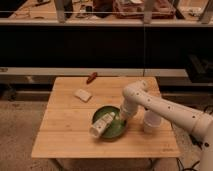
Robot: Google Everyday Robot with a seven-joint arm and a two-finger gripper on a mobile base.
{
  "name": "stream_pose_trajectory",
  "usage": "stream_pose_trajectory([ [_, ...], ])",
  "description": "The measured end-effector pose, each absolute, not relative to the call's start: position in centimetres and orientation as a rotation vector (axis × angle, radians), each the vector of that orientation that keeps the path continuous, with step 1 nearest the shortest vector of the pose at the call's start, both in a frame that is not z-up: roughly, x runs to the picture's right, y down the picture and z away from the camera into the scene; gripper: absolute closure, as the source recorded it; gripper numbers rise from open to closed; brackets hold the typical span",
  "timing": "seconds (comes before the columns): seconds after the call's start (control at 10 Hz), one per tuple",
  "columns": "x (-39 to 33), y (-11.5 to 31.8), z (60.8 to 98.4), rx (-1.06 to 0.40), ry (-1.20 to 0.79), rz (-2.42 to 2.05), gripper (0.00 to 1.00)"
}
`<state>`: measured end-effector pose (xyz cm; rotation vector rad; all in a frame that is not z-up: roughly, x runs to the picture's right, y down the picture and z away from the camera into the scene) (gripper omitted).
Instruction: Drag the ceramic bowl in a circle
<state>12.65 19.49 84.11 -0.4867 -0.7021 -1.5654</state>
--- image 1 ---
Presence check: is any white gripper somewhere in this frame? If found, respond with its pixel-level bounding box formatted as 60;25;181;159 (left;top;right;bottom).
89;112;115;138

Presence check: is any green ceramic bowl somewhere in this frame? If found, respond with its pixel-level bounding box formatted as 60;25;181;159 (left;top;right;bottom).
92;106;127;139

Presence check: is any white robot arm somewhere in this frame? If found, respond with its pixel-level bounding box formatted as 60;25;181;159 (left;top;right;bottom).
119;80;213;171

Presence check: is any wooden table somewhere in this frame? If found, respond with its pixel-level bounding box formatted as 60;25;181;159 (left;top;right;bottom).
31;77;180;160

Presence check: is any beige sponge block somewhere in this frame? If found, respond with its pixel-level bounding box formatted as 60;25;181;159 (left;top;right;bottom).
74;89;92;102

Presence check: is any red brown sausage toy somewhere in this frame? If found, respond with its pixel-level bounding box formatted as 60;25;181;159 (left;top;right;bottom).
86;72;98;84

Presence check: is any white plastic cup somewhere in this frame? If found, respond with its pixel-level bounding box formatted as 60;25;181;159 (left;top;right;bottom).
143;110;161;134

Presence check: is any red tray on shelf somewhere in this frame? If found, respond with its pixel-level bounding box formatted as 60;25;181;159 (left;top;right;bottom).
113;0;176;19

